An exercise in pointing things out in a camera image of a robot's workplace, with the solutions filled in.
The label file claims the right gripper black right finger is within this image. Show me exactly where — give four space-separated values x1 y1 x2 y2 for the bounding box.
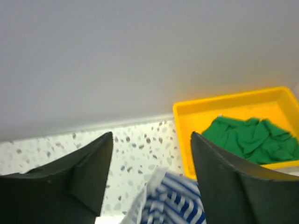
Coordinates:
191 132 299 224

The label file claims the green tank top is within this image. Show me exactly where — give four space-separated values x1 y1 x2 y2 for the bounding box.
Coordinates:
202 116 299 165

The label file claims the yellow plastic tray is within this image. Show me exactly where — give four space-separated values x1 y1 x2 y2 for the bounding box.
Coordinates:
173 86 299 179

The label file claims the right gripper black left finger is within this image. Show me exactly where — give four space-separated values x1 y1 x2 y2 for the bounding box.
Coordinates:
0 132 113 224

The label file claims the blue white striped tank top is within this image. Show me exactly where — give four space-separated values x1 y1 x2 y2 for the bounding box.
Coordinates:
121 167 206 224

